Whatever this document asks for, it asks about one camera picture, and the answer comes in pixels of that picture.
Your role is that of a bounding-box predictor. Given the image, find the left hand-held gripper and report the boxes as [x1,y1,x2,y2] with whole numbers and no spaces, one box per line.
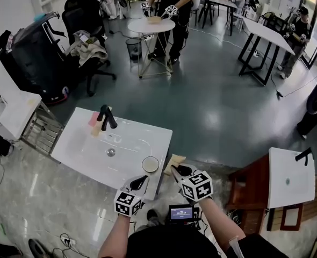
[113,175,150,217]

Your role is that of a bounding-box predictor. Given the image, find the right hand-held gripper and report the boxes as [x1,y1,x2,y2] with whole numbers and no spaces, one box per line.
[170,163,214,206]

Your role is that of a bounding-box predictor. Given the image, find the clear glass cup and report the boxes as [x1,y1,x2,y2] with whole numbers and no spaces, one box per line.
[141,155,160,174]

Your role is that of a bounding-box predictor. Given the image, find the person's left forearm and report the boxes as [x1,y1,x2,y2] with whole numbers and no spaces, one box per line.
[97,213,133,258]

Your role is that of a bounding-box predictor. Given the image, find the person's right forearm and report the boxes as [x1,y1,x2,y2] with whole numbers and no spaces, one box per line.
[198,197,247,250]

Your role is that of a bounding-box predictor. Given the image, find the person's black shoe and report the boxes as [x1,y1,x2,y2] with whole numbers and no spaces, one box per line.
[146,209,160,221]

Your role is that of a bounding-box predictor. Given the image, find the person's grey trouser leg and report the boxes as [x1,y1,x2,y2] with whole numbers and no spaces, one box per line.
[135,216,160,232]

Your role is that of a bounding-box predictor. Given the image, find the small black monitor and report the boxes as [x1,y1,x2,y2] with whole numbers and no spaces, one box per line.
[168,204,194,221]

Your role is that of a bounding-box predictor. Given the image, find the white washbasin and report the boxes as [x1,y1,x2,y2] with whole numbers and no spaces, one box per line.
[267,147,316,210]
[51,106,174,201]

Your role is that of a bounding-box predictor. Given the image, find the wooden washbasin cabinet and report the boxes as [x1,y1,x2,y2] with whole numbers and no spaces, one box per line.
[226,154,317,232]

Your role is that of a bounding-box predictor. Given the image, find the person's black shirt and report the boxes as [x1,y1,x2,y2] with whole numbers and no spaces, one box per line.
[126,224,283,258]

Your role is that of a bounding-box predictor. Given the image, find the black faucet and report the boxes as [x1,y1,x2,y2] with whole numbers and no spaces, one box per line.
[96,104,119,132]
[294,147,314,167]

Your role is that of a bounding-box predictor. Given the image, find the pink toiletry item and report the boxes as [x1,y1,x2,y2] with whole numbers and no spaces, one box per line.
[88,111,100,126]

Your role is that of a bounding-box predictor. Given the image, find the white power strip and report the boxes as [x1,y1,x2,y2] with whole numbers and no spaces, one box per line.
[60,235,77,246]

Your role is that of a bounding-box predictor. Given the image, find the black rounded object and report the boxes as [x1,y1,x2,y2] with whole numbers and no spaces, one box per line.
[27,238,51,258]

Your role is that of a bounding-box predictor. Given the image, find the beige cloth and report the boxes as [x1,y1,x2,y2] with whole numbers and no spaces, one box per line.
[66,30,109,66]

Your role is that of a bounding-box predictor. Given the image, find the white table with black legs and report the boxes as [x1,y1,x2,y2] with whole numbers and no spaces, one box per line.
[237,17,296,87]

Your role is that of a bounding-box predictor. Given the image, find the black wheeled machine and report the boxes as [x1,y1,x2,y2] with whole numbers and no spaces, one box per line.
[0,11,68,105]

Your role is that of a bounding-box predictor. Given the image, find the dark rectangular table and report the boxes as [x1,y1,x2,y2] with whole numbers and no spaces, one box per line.
[207,0,239,37]

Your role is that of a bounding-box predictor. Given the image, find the black office chair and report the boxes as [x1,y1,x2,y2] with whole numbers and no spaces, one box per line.
[61,0,117,97]

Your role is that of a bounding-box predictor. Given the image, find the black wire waste basket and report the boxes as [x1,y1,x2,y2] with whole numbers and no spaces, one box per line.
[125,37,143,62]

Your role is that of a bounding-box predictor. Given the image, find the white table with metal frame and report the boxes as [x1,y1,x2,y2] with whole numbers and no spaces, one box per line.
[0,90,66,156]

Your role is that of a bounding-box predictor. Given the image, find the round white wire-leg table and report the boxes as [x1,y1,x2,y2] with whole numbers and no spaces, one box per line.
[127,17,176,79]

